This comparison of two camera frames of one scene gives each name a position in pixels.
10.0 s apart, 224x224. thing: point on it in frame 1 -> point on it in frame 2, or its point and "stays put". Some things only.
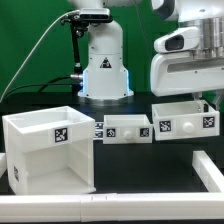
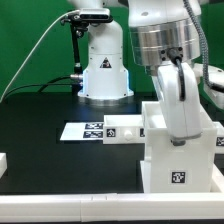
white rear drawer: x=127 y=129 stays put
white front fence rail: x=114 y=207 stays put
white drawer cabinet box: x=49 y=151 -> x=169 y=168
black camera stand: x=78 y=25 stays put
